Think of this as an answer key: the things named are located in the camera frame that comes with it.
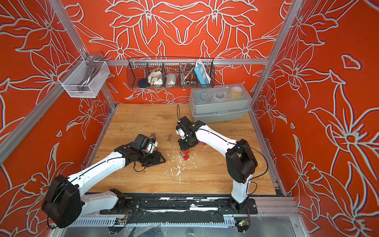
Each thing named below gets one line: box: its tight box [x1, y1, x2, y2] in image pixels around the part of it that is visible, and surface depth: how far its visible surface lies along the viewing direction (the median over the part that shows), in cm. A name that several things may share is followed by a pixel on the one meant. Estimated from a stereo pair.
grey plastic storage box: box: [188, 82, 253, 123], surface depth 102 cm
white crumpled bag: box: [147, 70, 164, 85], surface depth 92 cm
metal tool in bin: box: [77, 53, 104, 92], surface depth 87 cm
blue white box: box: [194, 60, 212, 88], surface depth 89 cm
